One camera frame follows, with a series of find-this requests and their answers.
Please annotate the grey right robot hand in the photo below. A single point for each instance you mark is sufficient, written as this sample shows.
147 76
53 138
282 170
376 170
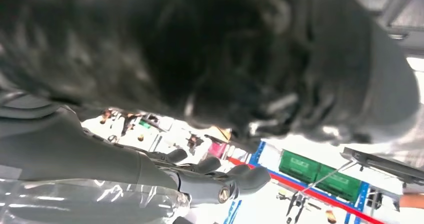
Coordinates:
82 156

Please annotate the blue metal shelf rack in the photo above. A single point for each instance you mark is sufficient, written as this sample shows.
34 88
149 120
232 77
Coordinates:
256 152

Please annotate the green plastic bin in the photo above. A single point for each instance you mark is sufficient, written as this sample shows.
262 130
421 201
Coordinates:
338 184
298 166

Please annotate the grey laptop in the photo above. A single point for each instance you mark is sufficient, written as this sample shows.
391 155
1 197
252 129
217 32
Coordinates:
381 164

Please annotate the person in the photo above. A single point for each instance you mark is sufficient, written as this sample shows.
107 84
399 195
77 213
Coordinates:
414 201

